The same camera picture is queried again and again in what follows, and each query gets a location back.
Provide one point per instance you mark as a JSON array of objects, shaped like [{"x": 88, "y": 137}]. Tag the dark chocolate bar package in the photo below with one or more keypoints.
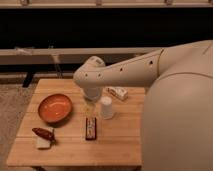
[{"x": 91, "y": 128}]

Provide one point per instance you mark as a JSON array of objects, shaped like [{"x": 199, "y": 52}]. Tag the wooden table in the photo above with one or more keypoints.
[{"x": 117, "y": 143}]

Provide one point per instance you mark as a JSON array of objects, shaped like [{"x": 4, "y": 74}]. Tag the grey horizontal rail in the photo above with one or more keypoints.
[{"x": 25, "y": 56}]

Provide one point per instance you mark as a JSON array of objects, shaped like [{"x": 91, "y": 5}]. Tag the white sponge block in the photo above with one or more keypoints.
[{"x": 41, "y": 143}]

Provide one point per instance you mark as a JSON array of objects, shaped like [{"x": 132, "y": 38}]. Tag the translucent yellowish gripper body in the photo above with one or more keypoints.
[{"x": 89, "y": 107}]

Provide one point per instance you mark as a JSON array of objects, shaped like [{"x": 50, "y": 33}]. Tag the white paper cup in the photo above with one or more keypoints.
[{"x": 106, "y": 109}]

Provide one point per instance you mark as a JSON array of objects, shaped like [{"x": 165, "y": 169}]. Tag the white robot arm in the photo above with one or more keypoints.
[{"x": 177, "y": 117}]

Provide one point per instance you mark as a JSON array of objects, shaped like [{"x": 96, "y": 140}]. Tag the orange ceramic bowl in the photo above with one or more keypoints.
[{"x": 55, "y": 108}]

